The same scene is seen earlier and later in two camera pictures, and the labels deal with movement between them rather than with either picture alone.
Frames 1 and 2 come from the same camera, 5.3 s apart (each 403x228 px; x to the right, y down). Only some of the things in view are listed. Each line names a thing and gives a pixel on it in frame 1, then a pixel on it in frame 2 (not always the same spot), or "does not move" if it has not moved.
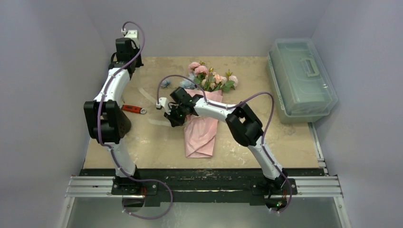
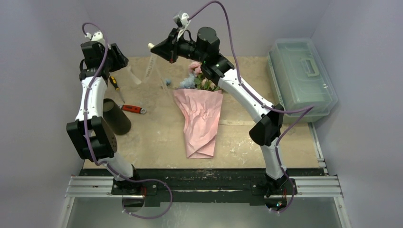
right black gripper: x=176 y=116 → x=171 y=46
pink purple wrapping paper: x=200 y=132 does not move
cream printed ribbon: x=154 y=100 → x=150 y=52
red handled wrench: x=133 y=109 does not move
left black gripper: x=139 y=63 → x=120 y=61
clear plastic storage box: x=301 y=90 does not move
